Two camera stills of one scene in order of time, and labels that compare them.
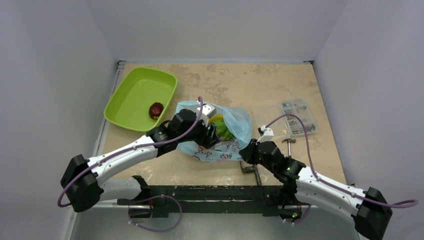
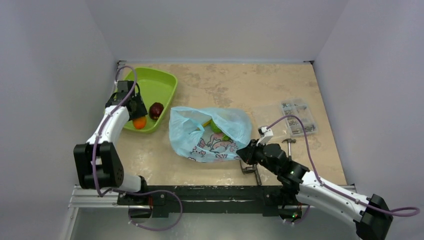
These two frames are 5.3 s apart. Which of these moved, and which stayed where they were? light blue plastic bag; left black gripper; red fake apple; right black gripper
Moved: left black gripper
Stayed: red fake apple; light blue plastic bag; right black gripper
